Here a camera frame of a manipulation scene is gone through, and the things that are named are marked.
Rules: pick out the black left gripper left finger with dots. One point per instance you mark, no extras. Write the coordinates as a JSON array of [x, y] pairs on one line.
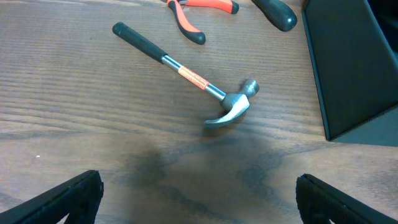
[[76, 200]]

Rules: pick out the black yellow screwdriver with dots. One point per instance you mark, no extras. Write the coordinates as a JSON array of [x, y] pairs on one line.
[[278, 13]]

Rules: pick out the orange handled pliers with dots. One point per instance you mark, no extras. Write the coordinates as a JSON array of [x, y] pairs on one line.
[[188, 30]]

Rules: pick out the small claw hammer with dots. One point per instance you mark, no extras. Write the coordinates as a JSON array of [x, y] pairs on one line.
[[234, 103]]

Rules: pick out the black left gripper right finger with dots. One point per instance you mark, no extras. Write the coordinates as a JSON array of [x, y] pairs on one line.
[[320, 203]]

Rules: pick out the black open gift box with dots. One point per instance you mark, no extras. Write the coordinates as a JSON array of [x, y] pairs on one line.
[[353, 49]]

